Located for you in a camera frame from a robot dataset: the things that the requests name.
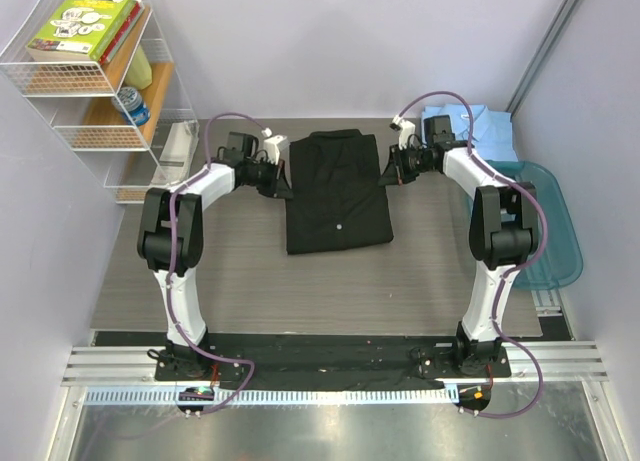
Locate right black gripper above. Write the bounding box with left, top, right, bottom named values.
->
left=380, top=142, right=435, bottom=186

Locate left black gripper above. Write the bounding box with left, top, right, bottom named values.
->
left=244, top=156, right=293, bottom=199

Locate black long sleeve shirt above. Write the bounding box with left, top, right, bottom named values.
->
left=286, top=129, right=394, bottom=255

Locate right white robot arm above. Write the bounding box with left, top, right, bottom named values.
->
left=379, top=115, right=538, bottom=376

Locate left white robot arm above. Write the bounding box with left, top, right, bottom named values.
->
left=137, top=129, right=292, bottom=381

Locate folded light blue shirt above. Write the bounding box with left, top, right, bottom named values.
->
left=422, top=104, right=518, bottom=162

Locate white paper booklet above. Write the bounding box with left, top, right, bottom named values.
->
left=151, top=121, right=199, bottom=185

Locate blue lidded jar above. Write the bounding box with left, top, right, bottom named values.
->
left=111, top=86, right=150, bottom=126

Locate yellow green bottle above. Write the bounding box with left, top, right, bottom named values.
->
left=124, top=45, right=153, bottom=90

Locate teal plastic tray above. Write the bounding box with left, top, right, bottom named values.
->
left=488, top=161, right=583, bottom=291

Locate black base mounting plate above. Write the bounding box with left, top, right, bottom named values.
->
left=147, top=333, right=512, bottom=392

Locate red cover book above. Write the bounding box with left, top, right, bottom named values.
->
left=99, top=0, right=144, bottom=65

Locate green cover book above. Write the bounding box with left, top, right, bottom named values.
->
left=25, top=0, right=137, bottom=62

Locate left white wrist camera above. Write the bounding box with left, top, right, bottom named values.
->
left=261, top=128, right=290, bottom=165

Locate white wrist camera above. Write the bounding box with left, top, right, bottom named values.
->
left=390, top=115, right=416, bottom=150
left=261, top=128, right=290, bottom=165

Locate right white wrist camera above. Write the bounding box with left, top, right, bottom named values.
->
left=390, top=115, right=416, bottom=150

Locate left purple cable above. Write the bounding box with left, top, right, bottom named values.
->
left=167, top=112, right=274, bottom=413

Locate white wire shelf rack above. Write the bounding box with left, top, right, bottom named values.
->
left=1, top=0, right=198, bottom=204

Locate grey aluminium wall post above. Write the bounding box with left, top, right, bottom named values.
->
left=506, top=0, right=584, bottom=117

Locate white slotted cable duct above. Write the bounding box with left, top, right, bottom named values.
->
left=84, top=385, right=459, bottom=407

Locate aluminium frame rail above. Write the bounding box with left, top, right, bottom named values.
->
left=62, top=341, right=608, bottom=386

